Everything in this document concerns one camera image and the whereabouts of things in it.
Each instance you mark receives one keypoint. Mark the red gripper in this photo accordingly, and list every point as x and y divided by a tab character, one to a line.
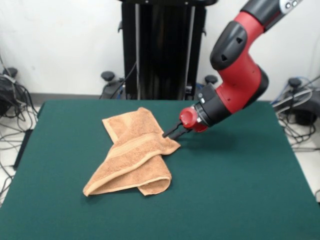
189	118

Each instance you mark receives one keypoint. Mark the tan terry towel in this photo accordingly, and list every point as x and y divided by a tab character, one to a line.
135	155

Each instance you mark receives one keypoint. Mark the dark green table cloth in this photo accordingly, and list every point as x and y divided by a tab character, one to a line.
225	162

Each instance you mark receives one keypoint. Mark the black stand base foot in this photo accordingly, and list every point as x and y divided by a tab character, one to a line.
303	117
3	100

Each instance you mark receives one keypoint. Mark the black pedestal foot knob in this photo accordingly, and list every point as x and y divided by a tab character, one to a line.
108	76
210	79

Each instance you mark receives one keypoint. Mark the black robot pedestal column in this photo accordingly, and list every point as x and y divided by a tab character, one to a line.
155	50

